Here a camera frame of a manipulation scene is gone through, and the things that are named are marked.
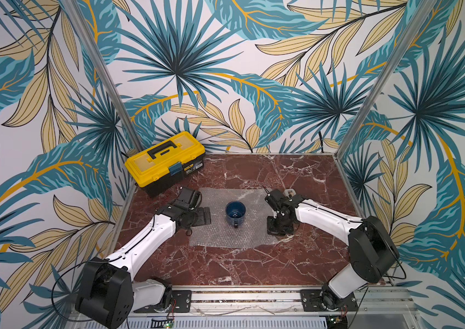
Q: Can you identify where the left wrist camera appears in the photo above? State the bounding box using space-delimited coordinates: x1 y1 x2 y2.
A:
175 187 202 210

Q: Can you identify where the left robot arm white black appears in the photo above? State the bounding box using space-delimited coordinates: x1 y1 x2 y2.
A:
75 204 211 328

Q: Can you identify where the aluminium corner post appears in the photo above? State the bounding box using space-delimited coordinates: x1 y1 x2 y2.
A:
335 1 437 162
62 0 144 152

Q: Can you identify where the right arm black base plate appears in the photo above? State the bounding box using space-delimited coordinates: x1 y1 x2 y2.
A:
299 289 358 312

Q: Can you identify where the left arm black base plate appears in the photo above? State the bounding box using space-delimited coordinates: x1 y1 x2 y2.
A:
133 290 192 315

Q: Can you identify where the yellow black toolbox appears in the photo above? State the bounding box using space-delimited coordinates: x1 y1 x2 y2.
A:
125 132 206 198

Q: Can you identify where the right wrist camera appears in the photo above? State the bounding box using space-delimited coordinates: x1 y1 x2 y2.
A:
265 189 287 212

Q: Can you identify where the clear bubble wrap sheet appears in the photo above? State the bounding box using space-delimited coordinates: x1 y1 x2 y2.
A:
189 188 278 249

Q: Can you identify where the right aluminium corner post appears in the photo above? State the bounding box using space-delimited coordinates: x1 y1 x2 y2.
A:
335 1 437 162

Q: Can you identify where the left aluminium corner post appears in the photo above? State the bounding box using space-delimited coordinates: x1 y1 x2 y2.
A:
62 0 144 152

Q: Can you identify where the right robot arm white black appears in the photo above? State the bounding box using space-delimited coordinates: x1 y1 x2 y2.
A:
265 189 400 311

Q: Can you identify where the white tape dispenser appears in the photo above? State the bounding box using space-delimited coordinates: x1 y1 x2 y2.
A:
284 189 297 197

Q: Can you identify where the aluminium front frame rail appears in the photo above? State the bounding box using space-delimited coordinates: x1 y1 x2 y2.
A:
64 285 421 329

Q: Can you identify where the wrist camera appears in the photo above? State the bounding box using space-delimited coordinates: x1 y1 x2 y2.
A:
175 187 202 210
265 189 287 212

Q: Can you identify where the dark blue mug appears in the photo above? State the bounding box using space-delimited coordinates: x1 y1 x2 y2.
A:
225 201 246 228

